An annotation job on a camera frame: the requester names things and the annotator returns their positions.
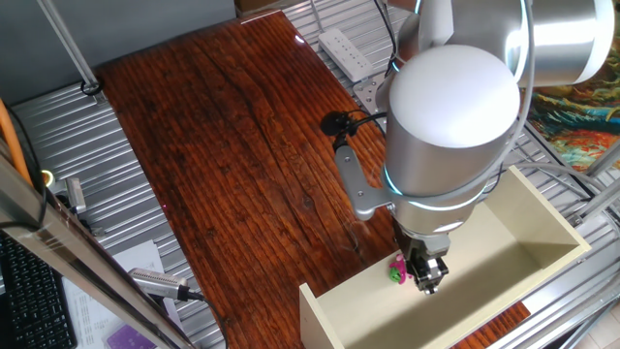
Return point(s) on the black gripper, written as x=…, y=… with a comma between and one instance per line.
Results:
x=412, y=247

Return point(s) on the pink toy figure green ball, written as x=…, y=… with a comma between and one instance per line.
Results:
x=397, y=274

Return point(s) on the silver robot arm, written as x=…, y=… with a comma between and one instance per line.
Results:
x=450, y=121

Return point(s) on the cream wooden shelf box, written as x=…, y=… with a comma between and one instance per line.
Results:
x=484, y=281

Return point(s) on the colourful painting cloth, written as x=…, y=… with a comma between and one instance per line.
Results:
x=571, y=126

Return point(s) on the wood grain mat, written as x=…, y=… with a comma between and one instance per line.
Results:
x=232, y=169

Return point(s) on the white power strip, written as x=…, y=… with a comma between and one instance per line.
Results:
x=345, y=54

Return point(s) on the purple tip box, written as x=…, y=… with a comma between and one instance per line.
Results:
x=128, y=338

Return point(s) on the printed paper sheets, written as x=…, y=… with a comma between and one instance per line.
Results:
x=92, y=315

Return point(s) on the black keyboard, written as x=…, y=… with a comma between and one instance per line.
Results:
x=34, y=300

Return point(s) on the aluminium pole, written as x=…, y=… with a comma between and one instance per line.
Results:
x=68, y=46

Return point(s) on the orange tube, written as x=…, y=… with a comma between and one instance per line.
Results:
x=13, y=140

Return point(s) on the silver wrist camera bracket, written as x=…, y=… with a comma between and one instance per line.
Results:
x=358, y=184

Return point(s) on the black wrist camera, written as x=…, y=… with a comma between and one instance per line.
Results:
x=334, y=123

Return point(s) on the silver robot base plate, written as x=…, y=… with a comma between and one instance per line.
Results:
x=368, y=94

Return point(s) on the aluminium frame rail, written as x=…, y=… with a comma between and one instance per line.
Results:
x=598, y=201
x=603, y=160

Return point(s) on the silver ribbed camera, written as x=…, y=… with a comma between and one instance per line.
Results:
x=157, y=283

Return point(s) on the metal diagonal frame bar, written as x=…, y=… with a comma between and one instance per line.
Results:
x=72, y=252

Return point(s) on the silver camera on bracket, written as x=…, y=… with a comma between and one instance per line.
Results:
x=76, y=194

